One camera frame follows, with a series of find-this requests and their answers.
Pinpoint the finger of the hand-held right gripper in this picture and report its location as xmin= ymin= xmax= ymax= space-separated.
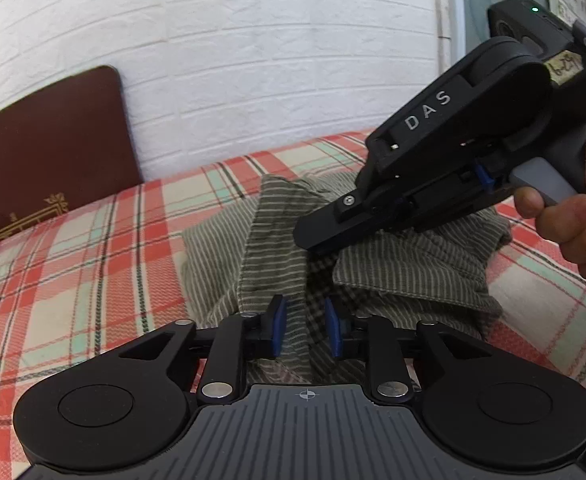
xmin=293 ymin=195 xmax=409 ymax=256

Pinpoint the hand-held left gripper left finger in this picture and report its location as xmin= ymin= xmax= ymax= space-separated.
xmin=120 ymin=296 xmax=288 ymax=405

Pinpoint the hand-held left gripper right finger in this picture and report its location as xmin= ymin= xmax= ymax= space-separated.
xmin=324 ymin=297 xmax=488 ymax=405

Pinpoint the green striped checked shirt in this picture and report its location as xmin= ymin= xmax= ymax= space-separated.
xmin=180 ymin=172 xmax=514 ymax=386

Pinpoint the red plaid bed sheet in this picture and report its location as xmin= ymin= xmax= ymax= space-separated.
xmin=0 ymin=130 xmax=586 ymax=480

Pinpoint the dark brown wooden headboard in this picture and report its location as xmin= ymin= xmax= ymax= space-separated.
xmin=0 ymin=65 xmax=143 ymax=256

